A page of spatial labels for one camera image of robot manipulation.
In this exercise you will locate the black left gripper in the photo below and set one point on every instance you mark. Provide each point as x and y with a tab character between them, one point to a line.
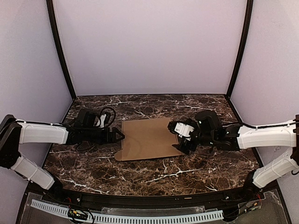
110	135

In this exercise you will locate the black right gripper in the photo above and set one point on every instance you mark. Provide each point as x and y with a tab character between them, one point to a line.
181	144

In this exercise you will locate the brown cardboard box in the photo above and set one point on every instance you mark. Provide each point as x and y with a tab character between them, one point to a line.
147	139

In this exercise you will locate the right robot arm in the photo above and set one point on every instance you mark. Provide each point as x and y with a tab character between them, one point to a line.
207	130

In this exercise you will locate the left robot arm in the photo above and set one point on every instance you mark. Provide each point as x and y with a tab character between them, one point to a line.
88	126

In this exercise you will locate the small green circuit board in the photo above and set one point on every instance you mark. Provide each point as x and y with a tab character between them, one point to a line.
78	214

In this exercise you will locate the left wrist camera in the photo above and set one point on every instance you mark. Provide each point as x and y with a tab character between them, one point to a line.
104	119

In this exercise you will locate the black front rail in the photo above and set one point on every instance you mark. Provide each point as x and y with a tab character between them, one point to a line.
106	189

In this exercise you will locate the white slotted cable duct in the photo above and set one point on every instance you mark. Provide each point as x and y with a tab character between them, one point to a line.
192	215

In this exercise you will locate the left black frame post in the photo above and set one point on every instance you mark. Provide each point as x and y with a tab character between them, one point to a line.
59	49

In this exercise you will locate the black frame post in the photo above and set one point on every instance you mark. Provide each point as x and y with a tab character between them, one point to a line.
241	48
59	49

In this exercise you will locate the right black frame post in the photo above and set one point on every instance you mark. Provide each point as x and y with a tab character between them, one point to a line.
241	48

